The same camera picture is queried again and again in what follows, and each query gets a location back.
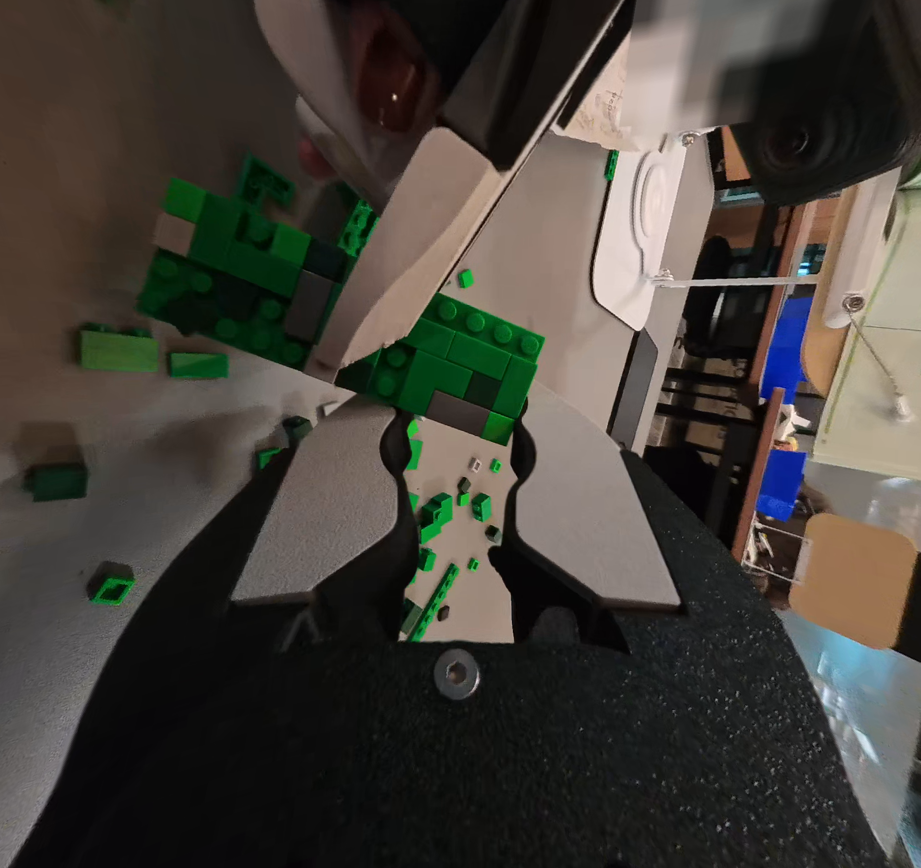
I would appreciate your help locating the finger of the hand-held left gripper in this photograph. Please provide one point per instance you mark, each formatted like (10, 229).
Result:
(417, 249)

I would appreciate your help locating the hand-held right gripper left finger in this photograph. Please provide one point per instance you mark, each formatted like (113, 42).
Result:
(324, 508)

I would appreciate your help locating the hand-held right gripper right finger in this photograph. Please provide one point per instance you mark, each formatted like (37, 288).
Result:
(590, 508)

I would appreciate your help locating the green toy brick assembly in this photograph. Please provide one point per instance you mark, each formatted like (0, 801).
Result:
(460, 350)

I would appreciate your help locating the black desk mat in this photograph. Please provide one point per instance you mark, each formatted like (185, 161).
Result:
(637, 386)

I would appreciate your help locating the grey desk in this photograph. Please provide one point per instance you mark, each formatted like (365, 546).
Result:
(72, 162)

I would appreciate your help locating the person's left hand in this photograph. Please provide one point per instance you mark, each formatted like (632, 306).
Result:
(392, 83)

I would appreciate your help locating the long green studded plate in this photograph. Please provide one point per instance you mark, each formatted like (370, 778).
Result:
(435, 602)

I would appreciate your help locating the blue storage bin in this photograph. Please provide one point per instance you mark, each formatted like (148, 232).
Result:
(781, 483)
(784, 342)

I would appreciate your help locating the scattered loose toy bricks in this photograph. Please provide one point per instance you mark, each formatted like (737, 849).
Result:
(119, 350)

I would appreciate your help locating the tan rounded board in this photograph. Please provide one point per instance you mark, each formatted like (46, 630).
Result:
(849, 580)

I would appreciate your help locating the building instruction booklet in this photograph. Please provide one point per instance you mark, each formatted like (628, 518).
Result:
(878, 378)

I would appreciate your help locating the green studded base plate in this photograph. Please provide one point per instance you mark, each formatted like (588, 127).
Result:
(237, 256)

